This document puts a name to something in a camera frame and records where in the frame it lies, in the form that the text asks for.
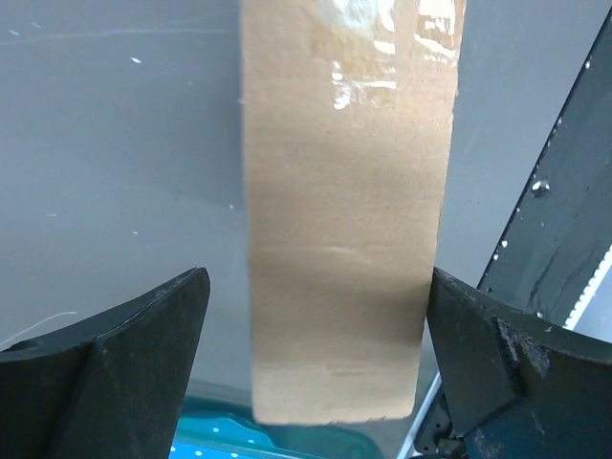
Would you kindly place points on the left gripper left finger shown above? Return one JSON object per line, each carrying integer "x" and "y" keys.
{"x": 109, "y": 386}

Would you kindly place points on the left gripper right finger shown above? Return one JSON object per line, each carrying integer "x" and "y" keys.
{"x": 516, "y": 385}

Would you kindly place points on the brown cardboard express box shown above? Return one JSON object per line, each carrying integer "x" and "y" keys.
{"x": 348, "y": 113}

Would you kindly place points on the blue perforated plate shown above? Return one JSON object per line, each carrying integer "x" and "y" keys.
{"x": 220, "y": 436}

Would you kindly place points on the teal plastic bin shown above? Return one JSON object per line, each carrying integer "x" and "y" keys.
{"x": 294, "y": 441}

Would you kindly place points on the grey cable duct rail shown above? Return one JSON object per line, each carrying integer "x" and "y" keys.
{"x": 589, "y": 291}

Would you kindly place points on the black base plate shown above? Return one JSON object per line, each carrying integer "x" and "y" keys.
{"x": 561, "y": 225}

